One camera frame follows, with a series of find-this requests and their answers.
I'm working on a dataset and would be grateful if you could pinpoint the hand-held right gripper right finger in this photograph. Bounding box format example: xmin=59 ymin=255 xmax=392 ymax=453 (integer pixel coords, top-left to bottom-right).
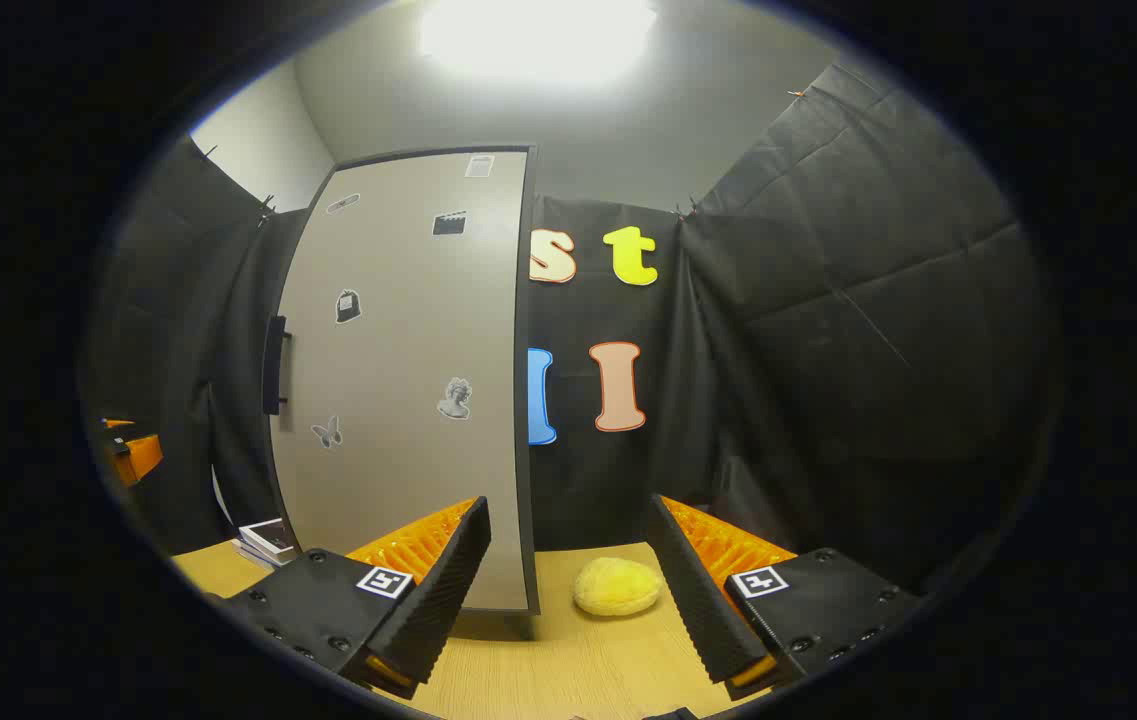
xmin=646 ymin=493 xmax=929 ymax=701

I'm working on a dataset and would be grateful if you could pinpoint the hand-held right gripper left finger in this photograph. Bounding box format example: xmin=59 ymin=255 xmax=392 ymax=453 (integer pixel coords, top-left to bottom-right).
xmin=218 ymin=495 xmax=492 ymax=701

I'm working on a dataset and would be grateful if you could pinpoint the dark grey cabinet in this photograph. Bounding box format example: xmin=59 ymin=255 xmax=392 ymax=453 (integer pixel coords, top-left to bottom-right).
xmin=263 ymin=145 xmax=542 ymax=616

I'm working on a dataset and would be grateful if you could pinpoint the yellow plush ball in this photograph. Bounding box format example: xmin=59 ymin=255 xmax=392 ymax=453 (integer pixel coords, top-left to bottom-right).
xmin=573 ymin=557 xmax=664 ymax=617

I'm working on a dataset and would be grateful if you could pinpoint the white portrait cover book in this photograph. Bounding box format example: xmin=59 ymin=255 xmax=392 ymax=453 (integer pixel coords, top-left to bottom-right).
xmin=239 ymin=518 xmax=302 ymax=557

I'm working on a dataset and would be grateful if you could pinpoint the black backdrop cloth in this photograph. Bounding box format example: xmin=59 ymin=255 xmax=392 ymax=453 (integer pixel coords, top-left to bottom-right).
xmin=88 ymin=65 xmax=1059 ymax=601

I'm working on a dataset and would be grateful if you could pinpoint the ceiling light panel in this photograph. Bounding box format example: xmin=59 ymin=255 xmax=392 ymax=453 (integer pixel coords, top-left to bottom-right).
xmin=418 ymin=0 xmax=659 ymax=86

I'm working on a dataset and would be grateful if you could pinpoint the black door handle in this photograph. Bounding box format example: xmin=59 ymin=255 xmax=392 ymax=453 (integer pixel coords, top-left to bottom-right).
xmin=262 ymin=315 xmax=292 ymax=417

